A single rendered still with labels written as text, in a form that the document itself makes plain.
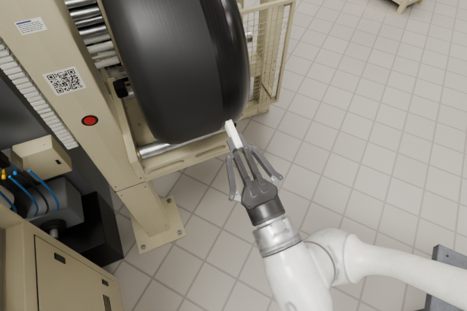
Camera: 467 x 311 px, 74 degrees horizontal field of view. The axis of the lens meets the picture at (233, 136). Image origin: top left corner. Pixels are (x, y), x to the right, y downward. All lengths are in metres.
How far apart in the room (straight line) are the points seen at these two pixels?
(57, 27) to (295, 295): 0.72
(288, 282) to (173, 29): 0.55
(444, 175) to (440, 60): 1.16
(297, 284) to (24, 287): 0.71
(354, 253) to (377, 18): 2.90
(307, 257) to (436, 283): 0.21
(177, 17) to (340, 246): 0.60
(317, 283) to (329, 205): 1.37
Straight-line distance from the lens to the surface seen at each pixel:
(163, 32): 0.70
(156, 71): 0.70
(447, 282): 0.62
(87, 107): 0.96
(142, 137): 1.23
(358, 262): 0.74
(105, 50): 1.34
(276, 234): 0.63
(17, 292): 1.04
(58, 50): 0.83
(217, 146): 1.10
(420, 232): 2.15
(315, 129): 2.27
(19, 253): 1.08
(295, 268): 0.63
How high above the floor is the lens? 1.77
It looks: 55 degrees down
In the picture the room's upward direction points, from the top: straight up
